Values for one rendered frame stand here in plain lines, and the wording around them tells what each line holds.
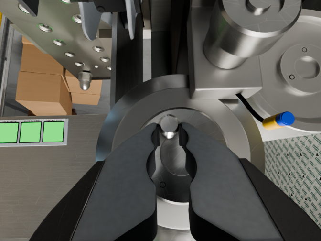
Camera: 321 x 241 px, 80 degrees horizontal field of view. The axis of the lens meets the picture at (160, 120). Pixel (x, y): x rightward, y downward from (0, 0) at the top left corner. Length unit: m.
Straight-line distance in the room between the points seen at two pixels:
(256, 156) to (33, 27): 0.39
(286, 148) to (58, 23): 0.42
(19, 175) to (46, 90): 1.65
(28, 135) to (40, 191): 0.15
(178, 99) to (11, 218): 0.55
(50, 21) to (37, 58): 1.96
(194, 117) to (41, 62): 2.22
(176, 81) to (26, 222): 0.53
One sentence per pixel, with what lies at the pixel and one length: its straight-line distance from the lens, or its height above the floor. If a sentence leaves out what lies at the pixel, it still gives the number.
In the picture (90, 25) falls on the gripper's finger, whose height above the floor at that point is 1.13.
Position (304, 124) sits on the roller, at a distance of 0.21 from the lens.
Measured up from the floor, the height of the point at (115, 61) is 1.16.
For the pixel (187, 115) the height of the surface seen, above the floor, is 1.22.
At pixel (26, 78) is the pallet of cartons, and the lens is 2.29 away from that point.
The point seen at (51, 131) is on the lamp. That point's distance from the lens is 0.57.
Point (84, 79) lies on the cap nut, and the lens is 0.56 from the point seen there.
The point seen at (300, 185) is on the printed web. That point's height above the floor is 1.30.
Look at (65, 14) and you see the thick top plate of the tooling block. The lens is 0.38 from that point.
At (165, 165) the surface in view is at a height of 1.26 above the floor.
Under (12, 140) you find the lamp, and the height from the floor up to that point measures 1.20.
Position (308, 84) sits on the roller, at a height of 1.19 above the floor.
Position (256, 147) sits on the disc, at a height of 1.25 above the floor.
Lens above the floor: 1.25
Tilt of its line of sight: 10 degrees down
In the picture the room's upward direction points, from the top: 179 degrees clockwise
